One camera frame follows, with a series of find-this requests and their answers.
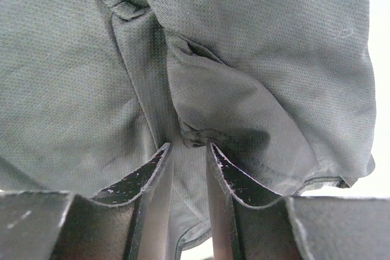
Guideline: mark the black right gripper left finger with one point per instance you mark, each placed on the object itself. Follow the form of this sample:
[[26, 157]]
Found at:
[[127, 220]]

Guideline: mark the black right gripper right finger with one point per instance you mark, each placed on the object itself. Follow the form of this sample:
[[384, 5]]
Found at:
[[248, 220]]

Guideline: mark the black t shirt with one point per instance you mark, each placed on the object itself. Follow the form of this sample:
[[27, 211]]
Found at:
[[91, 89]]

